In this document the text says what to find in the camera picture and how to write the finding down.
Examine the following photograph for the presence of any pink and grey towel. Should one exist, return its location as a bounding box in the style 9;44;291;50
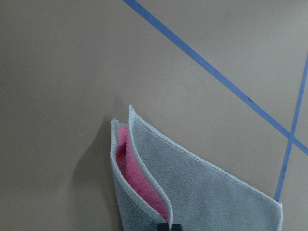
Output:
110;107;283;231

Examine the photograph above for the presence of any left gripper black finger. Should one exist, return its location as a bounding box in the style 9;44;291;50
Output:
157;223;181;231

